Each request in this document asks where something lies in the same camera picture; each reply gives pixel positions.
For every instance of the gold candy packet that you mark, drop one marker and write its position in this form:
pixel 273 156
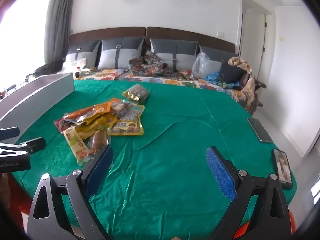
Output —
pixel 136 93

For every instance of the yellow snack packet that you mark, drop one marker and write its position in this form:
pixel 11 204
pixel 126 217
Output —
pixel 95 125

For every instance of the clear yellow-bordered snack packet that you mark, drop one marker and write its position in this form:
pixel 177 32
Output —
pixel 128 108
pixel 126 127

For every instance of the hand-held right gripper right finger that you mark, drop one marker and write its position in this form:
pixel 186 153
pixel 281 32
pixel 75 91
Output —
pixel 221 172

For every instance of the black smartphone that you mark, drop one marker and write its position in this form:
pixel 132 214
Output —
pixel 283 168
pixel 260 130

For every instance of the brown headboard panel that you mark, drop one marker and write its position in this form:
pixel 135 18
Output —
pixel 107 33

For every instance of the blue plastic bag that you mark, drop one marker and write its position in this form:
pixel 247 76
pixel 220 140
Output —
pixel 212 77

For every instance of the dark floral cloth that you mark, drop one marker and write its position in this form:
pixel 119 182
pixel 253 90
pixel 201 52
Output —
pixel 147 65

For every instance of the beige blanket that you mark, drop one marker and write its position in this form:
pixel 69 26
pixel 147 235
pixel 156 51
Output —
pixel 243 63

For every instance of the white sausage packet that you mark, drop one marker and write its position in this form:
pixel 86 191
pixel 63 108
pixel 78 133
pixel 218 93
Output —
pixel 75 142

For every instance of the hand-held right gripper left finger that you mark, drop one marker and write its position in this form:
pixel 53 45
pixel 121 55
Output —
pixel 98 170

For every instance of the white cardboard box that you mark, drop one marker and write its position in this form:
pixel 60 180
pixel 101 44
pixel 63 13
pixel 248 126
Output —
pixel 37 92

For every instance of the clear brown snack packet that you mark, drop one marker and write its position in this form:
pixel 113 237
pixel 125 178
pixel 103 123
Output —
pixel 98 141

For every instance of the brown wooden armchair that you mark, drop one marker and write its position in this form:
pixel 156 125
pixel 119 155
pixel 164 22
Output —
pixel 257 85

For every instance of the red-capped white bottle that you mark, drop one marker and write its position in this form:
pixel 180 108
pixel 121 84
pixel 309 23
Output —
pixel 79 72

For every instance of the large window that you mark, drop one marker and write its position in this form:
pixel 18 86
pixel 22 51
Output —
pixel 17 42

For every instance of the grey white pillows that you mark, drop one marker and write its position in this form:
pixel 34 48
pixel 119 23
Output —
pixel 190 37

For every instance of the orange red cloth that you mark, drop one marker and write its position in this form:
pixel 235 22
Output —
pixel 23 208

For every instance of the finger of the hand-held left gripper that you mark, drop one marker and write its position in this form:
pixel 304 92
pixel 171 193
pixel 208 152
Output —
pixel 33 145
pixel 10 133

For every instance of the dark clothes pile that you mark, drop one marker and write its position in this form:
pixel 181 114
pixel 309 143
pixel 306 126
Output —
pixel 40 72

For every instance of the black bag on clothes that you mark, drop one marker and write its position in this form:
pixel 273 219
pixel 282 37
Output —
pixel 231 75

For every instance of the red fish snack packet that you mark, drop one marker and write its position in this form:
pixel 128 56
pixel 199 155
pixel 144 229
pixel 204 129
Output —
pixel 58 125

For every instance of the white plastic bag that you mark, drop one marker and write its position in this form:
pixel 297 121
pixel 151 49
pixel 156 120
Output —
pixel 73 65

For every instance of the grey two-tone pillow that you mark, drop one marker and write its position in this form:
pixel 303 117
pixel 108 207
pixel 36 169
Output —
pixel 212 52
pixel 82 53
pixel 172 53
pixel 122 52

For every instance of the grey curtain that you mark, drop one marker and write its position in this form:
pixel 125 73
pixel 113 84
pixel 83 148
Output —
pixel 58 22

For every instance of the orange meat snack packet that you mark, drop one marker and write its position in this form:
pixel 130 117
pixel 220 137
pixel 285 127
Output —
pixel 85 112

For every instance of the white door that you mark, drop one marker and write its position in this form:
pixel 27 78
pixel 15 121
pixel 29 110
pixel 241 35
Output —
pixel 255 35

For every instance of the clear plastic bag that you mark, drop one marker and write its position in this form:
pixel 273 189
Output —
pixel 200 66

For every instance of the green tablecloth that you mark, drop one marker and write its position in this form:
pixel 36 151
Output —
pixel 162 142

